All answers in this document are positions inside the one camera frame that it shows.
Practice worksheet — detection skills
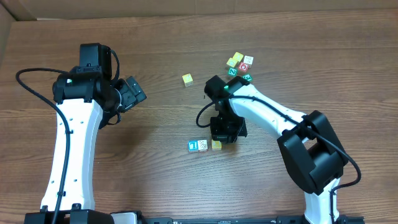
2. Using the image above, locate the white pattern block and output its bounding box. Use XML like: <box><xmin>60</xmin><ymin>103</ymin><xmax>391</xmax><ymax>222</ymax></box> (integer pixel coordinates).
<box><xmin>197</xmin><ymin>139</ymin><xmax>208</xmax><ymax>152</ymax></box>

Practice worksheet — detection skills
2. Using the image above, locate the blue letter block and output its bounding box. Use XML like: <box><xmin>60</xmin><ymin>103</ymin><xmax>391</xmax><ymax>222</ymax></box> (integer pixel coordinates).
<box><xmin>188</xmin><ymin>141</ymin><xmax>199</xmax><ymax>152</ymax></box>

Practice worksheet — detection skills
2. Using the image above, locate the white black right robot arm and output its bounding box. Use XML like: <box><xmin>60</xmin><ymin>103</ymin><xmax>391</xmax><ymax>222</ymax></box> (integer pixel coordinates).
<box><xmin>204</xmin><ymin>76</ymin><xmax>348</xmax><ymax>223</ymax></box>

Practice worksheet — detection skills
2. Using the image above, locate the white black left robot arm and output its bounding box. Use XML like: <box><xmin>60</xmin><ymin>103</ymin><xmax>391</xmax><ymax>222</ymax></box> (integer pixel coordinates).
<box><xmin>24</xmin><ymin>43</ymin><xmax>147</xmax><ymax>224</ymax></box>

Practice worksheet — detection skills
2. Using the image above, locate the green letter block right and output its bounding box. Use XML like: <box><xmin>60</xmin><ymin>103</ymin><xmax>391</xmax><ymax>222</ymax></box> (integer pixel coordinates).
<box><xmin>243</xmin><ymin>73</ymin><xmax>252</xmax><ymax>82</ymax></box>

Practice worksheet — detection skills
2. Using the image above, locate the green Z letter block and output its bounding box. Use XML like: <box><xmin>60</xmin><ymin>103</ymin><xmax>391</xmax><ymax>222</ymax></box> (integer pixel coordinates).
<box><xmin>228</xmin><ymin>67</ymin><xmax>238</xmax><ymax>77</ymax></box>

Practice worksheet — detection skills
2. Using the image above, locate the red letter block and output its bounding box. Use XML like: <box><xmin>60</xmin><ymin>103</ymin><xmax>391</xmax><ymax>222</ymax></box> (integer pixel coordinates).
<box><xmin>238</xmin><ymin>62</ymin><xmax>249</xmax><ymax>73</ymax></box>

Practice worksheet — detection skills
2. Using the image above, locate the yellow block left cluster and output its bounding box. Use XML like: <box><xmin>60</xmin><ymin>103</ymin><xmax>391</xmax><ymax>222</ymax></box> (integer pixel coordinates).
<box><xmin>226</xmin><ymin>58</ymin><xmax>238</xmax><ymax>68</ymax></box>

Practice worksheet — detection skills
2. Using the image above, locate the yellow block cluster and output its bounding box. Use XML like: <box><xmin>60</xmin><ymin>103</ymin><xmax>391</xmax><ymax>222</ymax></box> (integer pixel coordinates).
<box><xmin>233</xmin><ymin>52</ymin><xmax>244</xmax><ymax>63</ymax></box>
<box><xmin>226</xmin><ymin>58</ymin><xmax>238</xmax><ymax>68</ymax></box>

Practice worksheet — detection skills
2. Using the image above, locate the white letter block cluster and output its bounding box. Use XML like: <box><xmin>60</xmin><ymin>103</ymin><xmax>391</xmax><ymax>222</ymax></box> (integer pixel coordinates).
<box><xmin>243</xmin><ymin>55</ymin><xmax>254</xmax><ymax>68</ymax></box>

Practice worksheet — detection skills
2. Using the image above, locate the yellow block top cluster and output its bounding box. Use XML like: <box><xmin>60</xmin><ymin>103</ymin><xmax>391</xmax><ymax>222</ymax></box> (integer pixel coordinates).
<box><xmin>233</xmin><ymin>52</ymin><xmax>244</xmax><ymax>63</ymax></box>

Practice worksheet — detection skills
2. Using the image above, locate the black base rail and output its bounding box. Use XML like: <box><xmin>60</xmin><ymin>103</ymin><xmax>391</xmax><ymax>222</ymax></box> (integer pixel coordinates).
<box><xmin>136</xmin><ymin>216</ymin><xmax>365</xmax><ymax>224</ymax></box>

